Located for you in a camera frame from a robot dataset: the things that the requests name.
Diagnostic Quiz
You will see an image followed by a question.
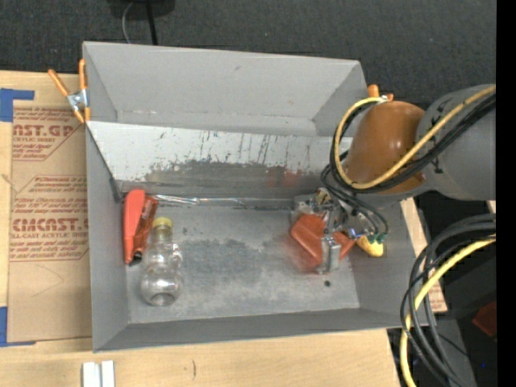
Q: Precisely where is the brown cardboard board red print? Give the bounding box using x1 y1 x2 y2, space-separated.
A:
0 69 448 344

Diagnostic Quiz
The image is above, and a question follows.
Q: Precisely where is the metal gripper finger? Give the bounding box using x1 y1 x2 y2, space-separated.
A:
293 196 315 218
319 234 343 275

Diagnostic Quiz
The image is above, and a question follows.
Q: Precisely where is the red-orange flat tool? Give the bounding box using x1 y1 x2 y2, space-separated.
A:
122 188 160 266

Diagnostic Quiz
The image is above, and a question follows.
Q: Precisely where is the grey metal bin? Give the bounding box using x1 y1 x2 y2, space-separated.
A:
81 41 431 353

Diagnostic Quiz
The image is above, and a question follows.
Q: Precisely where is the yellow toy fruit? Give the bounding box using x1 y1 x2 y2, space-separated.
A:
356 234 385 258

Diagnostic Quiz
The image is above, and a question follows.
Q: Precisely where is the orange folded plastic piece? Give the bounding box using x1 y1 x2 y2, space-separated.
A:
289 213 356 274

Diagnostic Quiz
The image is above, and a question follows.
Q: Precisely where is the clear plastic bottle yellow cap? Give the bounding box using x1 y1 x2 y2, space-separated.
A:
139 216 185 307

